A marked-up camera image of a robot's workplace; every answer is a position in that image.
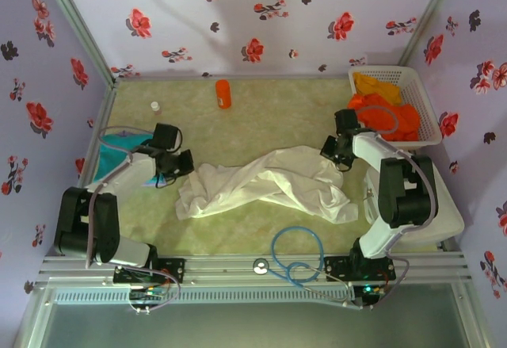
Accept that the white t-shirt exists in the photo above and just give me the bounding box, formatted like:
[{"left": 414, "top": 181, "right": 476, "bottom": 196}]
[{"left": 175, "top": 145, "right": 360, "bottom": 226}]

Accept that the folded teal t-shirt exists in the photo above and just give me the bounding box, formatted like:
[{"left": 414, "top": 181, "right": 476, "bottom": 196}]
[{"left": 97, "top": 133, "right": 155, "bottom": 185}]

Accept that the orange t-shirt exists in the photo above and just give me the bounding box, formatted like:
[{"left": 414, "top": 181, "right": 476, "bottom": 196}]
[{"left": 347, "top": 93, "right": 421, "bottom": 142}]

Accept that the yellow t-shirt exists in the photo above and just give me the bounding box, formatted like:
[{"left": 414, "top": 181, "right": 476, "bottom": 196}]
[{"left": 353, "top": 72, "right": 403, "bottom": 105}]

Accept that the orange plastic bottle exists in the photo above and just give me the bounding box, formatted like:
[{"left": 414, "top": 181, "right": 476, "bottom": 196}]
[{"left": 215, "top": 79, "right": 231, "bottom": 110}]

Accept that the white plastic basket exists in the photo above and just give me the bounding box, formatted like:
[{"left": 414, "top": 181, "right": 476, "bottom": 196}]
[{"left": 347, "top": 65, "right": 444, "bottom": 153}]

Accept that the white plastic bin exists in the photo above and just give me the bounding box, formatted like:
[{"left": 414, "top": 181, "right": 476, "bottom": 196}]
[{"left": 363, "top": 153, "right": 465, "bottom": 246}]

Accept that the blue stethoscope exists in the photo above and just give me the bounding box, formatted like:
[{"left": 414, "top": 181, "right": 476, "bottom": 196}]
[{"left": 253, "top": 227, "right": 364, "bottom": 309}]

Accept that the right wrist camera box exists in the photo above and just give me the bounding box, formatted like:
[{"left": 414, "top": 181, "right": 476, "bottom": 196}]
[{"left": 334, "top": 109, "right": 359, "bottom": 130}]

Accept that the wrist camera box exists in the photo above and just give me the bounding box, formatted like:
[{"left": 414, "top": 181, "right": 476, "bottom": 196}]
[
  {"left": 152, "top": 123, "right": 180, "bottom": 151},
  {"left": 334, "top": 109, "right": 359, "bottom": 130}
]

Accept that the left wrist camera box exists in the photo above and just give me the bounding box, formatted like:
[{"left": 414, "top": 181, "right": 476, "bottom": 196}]
[{"left": 152, "top": 123, "right": 180, "bottom": 151}]

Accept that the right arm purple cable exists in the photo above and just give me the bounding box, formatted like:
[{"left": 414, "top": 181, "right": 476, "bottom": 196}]
[{"left": 348, "top": 105, "right": 440, "bottom": 310}]

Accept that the aluminium table edge rail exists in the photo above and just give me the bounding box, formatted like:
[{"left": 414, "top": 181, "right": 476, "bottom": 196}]
[{"left": 112, "top": 73, "right": 353, "bottom": 83}]

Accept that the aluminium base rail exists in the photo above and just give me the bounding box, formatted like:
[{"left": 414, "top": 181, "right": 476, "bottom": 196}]
[{"left": 37, "top": 250, "right": 472, "bottom": 285}]

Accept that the circuit board with wires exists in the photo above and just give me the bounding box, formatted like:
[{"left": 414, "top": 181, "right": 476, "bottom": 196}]
[
  {"left": 354, "top": 282, "right": 387, "bottom": 312},
  {"left": 127, "top": 284, "right": 170, "bottom": 315}
]

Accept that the grey slotted cable duct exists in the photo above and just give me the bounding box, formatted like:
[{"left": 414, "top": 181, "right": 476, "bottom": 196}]
[{"left": 53, "top": 286, "right": 357, "bottom": 305}]

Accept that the aluminium frame post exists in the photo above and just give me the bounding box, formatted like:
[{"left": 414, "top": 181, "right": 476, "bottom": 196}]
[
  {"left": 37, "top": 0, "right": 118, "bottom": 83},
  {"left": 398, "top": 0, "right": 464, "bottom": 67}
]

